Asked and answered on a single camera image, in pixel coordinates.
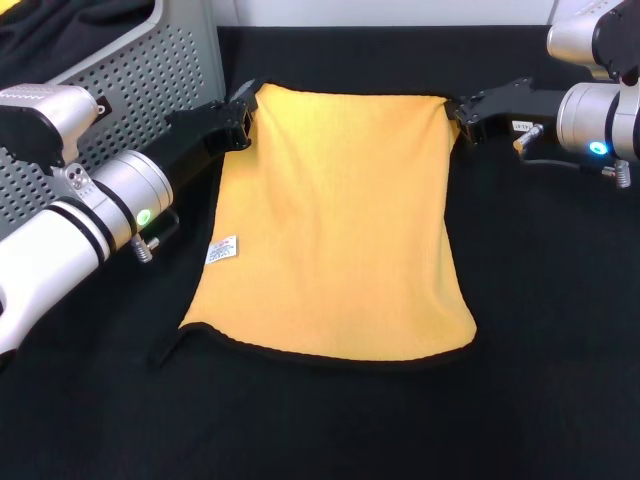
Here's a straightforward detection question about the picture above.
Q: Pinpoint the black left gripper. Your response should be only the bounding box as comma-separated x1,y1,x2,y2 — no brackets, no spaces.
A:
144,78,259,187

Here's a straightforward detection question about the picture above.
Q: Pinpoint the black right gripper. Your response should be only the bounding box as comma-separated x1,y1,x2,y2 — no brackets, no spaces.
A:
446,77,569,146

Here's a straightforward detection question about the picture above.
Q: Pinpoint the yellow grey towel black trim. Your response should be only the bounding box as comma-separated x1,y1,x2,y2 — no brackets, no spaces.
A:
147,79,479,371

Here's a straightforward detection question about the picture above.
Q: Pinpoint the grey perforated storage box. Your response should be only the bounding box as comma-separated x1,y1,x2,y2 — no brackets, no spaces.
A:
0,0,226,236

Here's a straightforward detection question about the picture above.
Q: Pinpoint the black tablecloth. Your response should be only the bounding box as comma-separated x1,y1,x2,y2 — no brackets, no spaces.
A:
0,24,640,480

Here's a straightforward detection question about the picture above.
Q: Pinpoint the black crumpled cloth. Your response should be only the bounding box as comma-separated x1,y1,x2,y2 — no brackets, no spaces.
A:
0,0,154,76

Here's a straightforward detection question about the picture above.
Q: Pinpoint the left gripper cable with plug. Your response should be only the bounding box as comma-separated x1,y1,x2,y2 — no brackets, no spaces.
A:
130,209,181,265

